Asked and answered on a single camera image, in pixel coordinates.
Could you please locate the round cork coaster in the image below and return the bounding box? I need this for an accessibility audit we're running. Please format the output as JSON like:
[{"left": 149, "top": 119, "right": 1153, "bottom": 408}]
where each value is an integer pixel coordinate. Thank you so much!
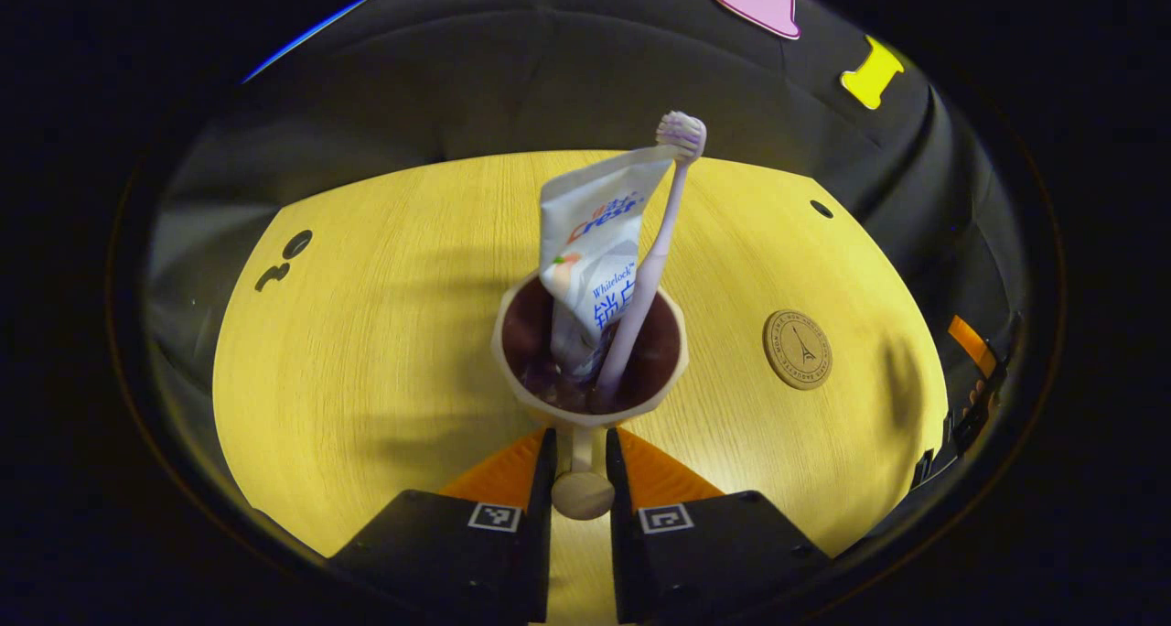
[{"left": 763, "top": 309, "right": 833, "bottom": 391}]

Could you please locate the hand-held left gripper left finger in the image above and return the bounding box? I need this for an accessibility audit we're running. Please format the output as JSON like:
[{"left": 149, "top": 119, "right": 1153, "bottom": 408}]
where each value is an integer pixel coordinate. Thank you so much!
[{"left": 328, "top": 426, "right": 559, "bottom": 626}]

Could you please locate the white toothpaste tube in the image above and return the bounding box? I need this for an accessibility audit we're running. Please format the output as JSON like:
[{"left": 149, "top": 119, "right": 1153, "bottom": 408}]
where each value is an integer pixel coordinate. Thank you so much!
[{"left": 538, "top": 146, "right": 678, "bottom": 380}]

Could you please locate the wooden desktop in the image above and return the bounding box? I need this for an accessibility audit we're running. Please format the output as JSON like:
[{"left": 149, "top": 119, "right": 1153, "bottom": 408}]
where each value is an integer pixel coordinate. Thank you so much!
[{"left": 212, "top": 150, "right": 950, "bottom": 626}]

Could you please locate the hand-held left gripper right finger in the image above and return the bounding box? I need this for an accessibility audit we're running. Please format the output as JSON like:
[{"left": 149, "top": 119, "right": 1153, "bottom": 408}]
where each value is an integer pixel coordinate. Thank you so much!
[{"left": 606, "top": 426, "right": 832, "bottom": 626}]

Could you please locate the black backdrop cloth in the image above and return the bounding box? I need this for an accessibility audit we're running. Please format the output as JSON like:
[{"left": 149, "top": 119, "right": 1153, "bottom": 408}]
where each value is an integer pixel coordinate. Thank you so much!
[{"left": 142, "top": 0, "right": 1035, "bottom": 480}]

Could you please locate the pink toothbrush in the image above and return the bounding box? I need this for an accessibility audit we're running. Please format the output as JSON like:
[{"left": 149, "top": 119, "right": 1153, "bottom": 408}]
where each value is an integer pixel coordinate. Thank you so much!
[{"left": 595, "top": 111, "right": 708, "bottom": 403}]

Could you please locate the beige cup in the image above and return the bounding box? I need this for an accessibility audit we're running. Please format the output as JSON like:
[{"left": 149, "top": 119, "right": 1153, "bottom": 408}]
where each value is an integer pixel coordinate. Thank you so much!
[{"left": 491, "top": 272, "right": 689, "bottom": 521}]

